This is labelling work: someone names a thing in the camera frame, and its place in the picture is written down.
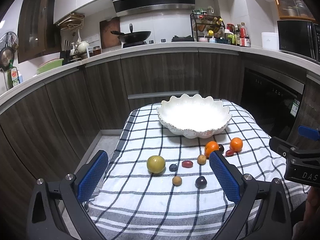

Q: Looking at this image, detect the green dish basin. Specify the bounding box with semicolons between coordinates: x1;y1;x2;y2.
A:
37;59;63;74

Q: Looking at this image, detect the white scalloped ceramic bowl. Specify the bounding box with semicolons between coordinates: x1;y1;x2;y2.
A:
157;94;232;139

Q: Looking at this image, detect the dark blue plum with stem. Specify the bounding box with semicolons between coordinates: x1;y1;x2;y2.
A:
169;164;178;172

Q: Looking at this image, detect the tan longan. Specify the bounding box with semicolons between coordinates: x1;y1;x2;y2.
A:
197;154;207;165
172;176;182;186

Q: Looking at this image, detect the knife block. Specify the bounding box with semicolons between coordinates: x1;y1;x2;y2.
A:
60;40;71;65

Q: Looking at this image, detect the wooden cutting board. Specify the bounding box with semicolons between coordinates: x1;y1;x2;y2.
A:
100;17;121;49

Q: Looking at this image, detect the white rice cooker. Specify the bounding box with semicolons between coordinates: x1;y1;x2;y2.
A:
261;32;279;50

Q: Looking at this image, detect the black wok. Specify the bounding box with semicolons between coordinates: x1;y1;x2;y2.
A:
110;23;151;43

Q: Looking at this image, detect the dark purple plum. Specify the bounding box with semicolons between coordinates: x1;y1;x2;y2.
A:
195;176;207;189

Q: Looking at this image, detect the grey drawer handle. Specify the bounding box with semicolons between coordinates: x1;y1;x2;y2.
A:
127;90;199;100

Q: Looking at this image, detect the dark glass cabinet door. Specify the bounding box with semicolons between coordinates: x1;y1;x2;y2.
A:
17;0;61;63

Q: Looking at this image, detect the hanging frying pan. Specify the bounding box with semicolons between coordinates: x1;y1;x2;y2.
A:
0;31;18;72

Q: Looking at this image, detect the larger orange mandarin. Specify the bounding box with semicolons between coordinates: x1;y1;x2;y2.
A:
204;141;219;159

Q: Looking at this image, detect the black microwave oven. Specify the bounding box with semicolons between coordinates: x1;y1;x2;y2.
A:
277;20;319;62

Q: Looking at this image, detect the built-in black dishwasher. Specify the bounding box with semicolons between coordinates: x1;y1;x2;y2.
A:
240;67;304;140

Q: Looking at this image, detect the person's hand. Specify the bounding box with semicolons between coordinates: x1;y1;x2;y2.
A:
292;187;319;240

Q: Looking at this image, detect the black spice rack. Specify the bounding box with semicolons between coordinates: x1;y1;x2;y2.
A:
190;12;226;41

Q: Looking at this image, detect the white teapot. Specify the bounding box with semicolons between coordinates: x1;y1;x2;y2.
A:
77;41;89;54

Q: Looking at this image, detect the green apple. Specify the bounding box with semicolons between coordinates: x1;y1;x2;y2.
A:
147;155;165;174

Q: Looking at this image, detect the wooden glass wall cabinet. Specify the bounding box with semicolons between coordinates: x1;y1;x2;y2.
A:
275;0;316;22

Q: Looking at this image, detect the white blue checked cloth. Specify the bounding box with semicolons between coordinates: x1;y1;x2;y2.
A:
80;99;311;240

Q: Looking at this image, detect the smaller orange mandarin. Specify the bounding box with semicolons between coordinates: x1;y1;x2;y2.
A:
229;138;243;152

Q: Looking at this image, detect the dark grape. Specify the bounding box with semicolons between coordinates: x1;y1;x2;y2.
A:
218;144;225;153

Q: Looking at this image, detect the red cherry tomato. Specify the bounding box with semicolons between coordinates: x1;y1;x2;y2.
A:
225;149;235;157
181;160;193;168

